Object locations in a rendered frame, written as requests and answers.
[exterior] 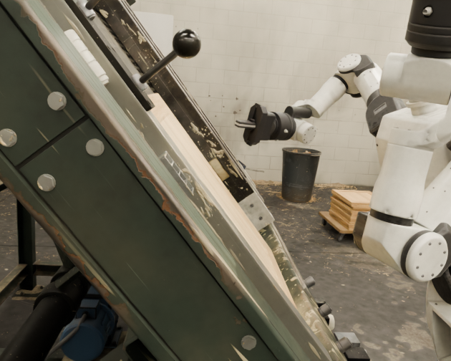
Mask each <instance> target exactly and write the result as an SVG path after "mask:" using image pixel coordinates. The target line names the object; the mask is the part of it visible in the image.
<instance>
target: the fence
mask: <svg viewBox="0 0 451 361"><path fill-rule="evenodd" d="M40 1H41V2H42V3H43V5H44V6H45V8H46V9H47V11H48V12H49V13H50V14H51V15H52V17H53V18H54V20H55V21H56V23H58V25H59V26H60V28H61V29H62V31H63V32H65V31H67V30H70V29H72V30H74V31H75V32H76V34H77V35H78V37H79V38H80V40H82V42H83V43H84V45H85V46H86V47H87V48H88V51H90V52H91V54H92V55H93V57H94V58H95V59H96V62H98V63H99V65H100V66H101V68H103V70H104V71H105V73H106V75H107V76H108V78H109V79H108V81H109V83H108V84H107V85H106V86H105V87H106V89H107V90H108V92H109V93H110V94H111V95H112V97H113V98H114V99H115V101H116V102H117V104H118V105H119V106H120V107H121V109H122V110H123V112H124V113H125V114H126V116H127V117H128V118H129V119H130V121H131V122H132V124H133V125H134V126H135V127H136V128H137V130H138V131H139V133H140V134H141V136H143V138H144V139H145V141H146V142H147V144H148V145H149V146H150V147H151V148H152V150H153V151H154V153H155V154H156V156H157V157H158V156H159V155H161V154H163V153H164V152H165V151H167V152H168V154H169V155H170V157H171V158H172V159H173V161H174V162H175V164H176V165H177V166H178V167H179V169H180V170H181V171H182V173H183V174H184V176H185V177H186V178H187V179H188V181H189V182H190V184H191V185H192V186H193V187H194V190H193V195H194V196H193V197H191V198H189V199H190V200H191V202H192V203H193V205H194V206H195V207H196V208H197V210H198V211H199V212H200V214H201V215H202V217H203V218H204V219H205V220H206V222H207V223H208V225H209V226H210V227H211V228H212V230H213V231H214V232H215V234H216V235H217V237H218V238H219V239H220V240H221V242H222V243H223V245H224V246H225V247H226V248H227V250H228V251H229V252H230V254H231V255H232V256H233V258H234V259H235V260H236V261H237V263H238V264H239V266H240V267H241V268H242V270H243V271H244V272H245V273H246V275H247V276H248V278H249V279H250V280H251V281H252V283H253V284H254V286H255V287H256V288H257V290H258V291H259V292H260V293H261V295H262V296H263V298H264V299H265V300H266V301H267V303H268V304H269V306H270V307H271V308H272V310H273V311H274V312H275V313H276V315H277V316H278V318H279V319H280V320H281V321H282V323H283V324H284V325H285V327H286V328H287V330H288V331H289V332H290V333H291V335H292V336H293V337H294V339H295V340H296V341H297V342H298V344H299V345H300V347H301V348H302V350H303V351H304V352H305V353H306V355H307V356H308V357H309V359H310V360H311V361H332V359H331V357H330V355H329V353H328V351H327V350H326V348H325V347H324V346H323V345H322V343H321V342H320V340H319V339H318V337H317V336H316V335H315V334H314V332H313V331H312V330H311V328H310V326H308V324H307V323H306V321H305V320H304V318H303V317H302V316H301V315H300V313H299V312H298V310H297V309H296V308H295V306H294V305H293V304H292V302H291V301H290V299H289V298H288V297H287V296H286V294H285V293H284V291H283V290H282V288H281V287H280V286H279V285H278V283H277V282H276V280H275V279H274V278H273V277H272V275H271V274H270V272H269V271H268V269H267V268H266V267H265V266H264V264H263V263H262V261H261V260H260V259H259V257H258V256H257V255H256V253H255V252H254V250H253V249H252V248H251V246H250V245H249V244H248V242H247V241H246V240H245V239H244V237H243V235H242V234H241V233H240V231H239V230H238V229H237V228H236V226H235V225H234V223H233V222H232V220H231V219H230V218H229V217H228V215H227V214H226V212H225V211H224V210H223V208H222V207H221V206H220V204H219V203H218V202H217V200H216V199H215V197H214V196H213V194H212V193H211V192H210V191H209V190H208V188H207V186H206V185H205V184H204V182H203V181H202V180H201V179H200V177H199V175H198V174H197V173H196V172H195V170H194V169H193V167H192V166H191V165H190V164H189V162H188V161H187V159H186V158H185V156H184V155H183V154H182V153H181V151H180V150H179V148H178V147H177V145H176V144H175V143H174V142H173V140H172V139H171V137H170V136H169V135H168V134H167V132H166V131H165V129H164V128H163V126H162V125H161V124H160V123H159V121H158V120H157V118H156V117H155V116H154V115H153V113H152V112H151V110H149V111H146V110H145V109H144V107H143V106H142V105H141V104H140V102H139V101H138V100H137V98H136V97H135V96H134V94H133V93H132V91H131V90H130V88H129V87H128V86H127V85H126V84H125V82H124V80H123V79H122V78H121V76H120V75H119V74H118V73H117V71H116V70H115V68H114V67H113V66H112V64H111V63H110V61H109V60H108V59H107V58H106V56H105V55H104V54H103V52H102V50H101V49H100V48H99V47H98V46H97V44H96V43H95V41H94V40H93V38H91V36H90V35H89V33H88V32H87V30H86V29H85V28H84V27H83V25H82V24H81V22H80V21H79V19H78V18H77V17H76V16H75V14H74V13H73V11H72V10H71V9H70V8H69V6H68V5H67V3H66V2H65V0H40Z"/></svg>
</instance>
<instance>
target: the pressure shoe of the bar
mask: <svg viewBox="0 0 451 361"><path fill-rule="evenodd" d="M209 163H210V165H211V166H212V168H213V169H214V171H215V172H216V173H217V174H218V176H219V177H220V179H221V180H222V181H224V180H225V179H226V178H228V177H229V175H228V173H227V172H226V170H225V169H224V167H223V166H222V165H221V164H220V162H219V160H218V159H217V158H216V157H214V158H213V159H212V160H210V161H209Z"/></svg>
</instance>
